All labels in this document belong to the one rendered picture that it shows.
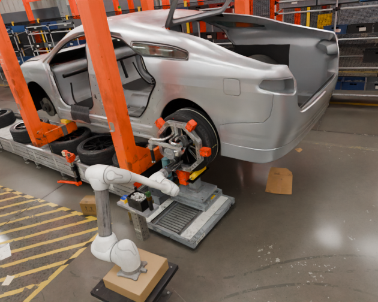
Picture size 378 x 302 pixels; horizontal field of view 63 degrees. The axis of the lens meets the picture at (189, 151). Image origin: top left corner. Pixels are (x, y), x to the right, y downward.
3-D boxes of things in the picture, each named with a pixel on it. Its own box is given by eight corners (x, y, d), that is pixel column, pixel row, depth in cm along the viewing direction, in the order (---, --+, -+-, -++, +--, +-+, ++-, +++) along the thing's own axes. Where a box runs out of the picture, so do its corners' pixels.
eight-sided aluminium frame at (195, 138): (206, 173, 315) (200, 124, 290) (202, 176, 310) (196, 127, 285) (165, 162, 346) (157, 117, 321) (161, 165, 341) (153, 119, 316)
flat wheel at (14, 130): (57, 126, 587) (53, 114, 576) (45, 141, 528) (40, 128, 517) (23, 130, 587) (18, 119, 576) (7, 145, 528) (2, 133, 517)
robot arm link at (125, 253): (134, 275, 225) (127, 253, 215) (114, 269, 232) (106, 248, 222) (144, 258, 238) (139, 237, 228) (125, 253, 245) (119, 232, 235)
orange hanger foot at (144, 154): (171, 152, 377) (167, 127, 361) (142, 173, 341) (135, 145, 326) (161, 150, 387) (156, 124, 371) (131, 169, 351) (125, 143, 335)
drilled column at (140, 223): (150, 235, 326) (142, 204, 307) (143, 241, 319) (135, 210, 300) (143, 232, 332) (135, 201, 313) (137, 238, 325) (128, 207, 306)
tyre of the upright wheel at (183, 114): (209, 172, 348) (230, 129, 303) (197, 183, 332) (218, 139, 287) (166, 139, 367) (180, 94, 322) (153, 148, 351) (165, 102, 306)
